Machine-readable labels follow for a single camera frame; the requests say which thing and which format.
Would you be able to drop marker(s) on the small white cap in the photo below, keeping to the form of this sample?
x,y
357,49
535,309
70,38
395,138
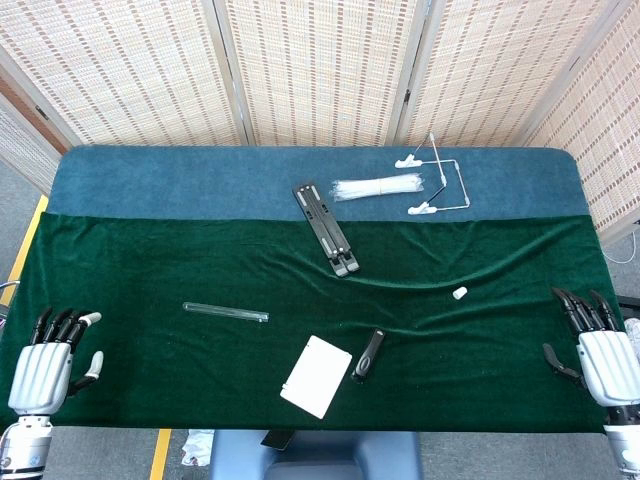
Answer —
x,y
460,293

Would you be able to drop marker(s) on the crumpled white paper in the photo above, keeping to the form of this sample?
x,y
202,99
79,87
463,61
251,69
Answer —
x,y
197,447

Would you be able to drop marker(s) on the blue table cloth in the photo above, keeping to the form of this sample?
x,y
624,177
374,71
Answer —
x,y
175,180

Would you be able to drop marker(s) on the black stapler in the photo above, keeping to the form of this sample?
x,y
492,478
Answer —
x,y
367,355

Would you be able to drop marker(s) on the white flat plastic board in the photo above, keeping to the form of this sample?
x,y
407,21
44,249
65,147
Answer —
x,y
315,377

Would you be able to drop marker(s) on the green velvet cloth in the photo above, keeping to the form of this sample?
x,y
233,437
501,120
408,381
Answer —
x,y
150,260

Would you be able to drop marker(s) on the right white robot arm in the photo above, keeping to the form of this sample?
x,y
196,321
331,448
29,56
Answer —
x,y
625,445

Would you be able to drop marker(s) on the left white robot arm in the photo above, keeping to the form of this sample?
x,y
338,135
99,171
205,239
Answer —
x,y
22,445

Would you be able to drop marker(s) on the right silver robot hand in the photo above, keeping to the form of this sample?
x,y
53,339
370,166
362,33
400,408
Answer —
x,y
610,365

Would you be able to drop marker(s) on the woven bamboo folding screen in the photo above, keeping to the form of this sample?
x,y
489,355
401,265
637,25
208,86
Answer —
x,y
320,65

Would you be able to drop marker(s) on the clear glass test tube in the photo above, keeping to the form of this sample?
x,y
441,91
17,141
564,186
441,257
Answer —
x,y
225,312

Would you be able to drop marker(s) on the black folding laptop stand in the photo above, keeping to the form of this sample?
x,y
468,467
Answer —
x,y
325,230

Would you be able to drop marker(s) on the bundle of clear plastic straws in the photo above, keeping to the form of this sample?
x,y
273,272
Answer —
x,y
375,187

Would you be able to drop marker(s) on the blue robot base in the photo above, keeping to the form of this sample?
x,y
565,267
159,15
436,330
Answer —
x,y
320,452

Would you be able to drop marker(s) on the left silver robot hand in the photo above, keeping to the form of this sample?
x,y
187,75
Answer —
x,y
40,375

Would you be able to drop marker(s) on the flat black object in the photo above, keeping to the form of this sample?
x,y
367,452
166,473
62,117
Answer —
x,y
277,440

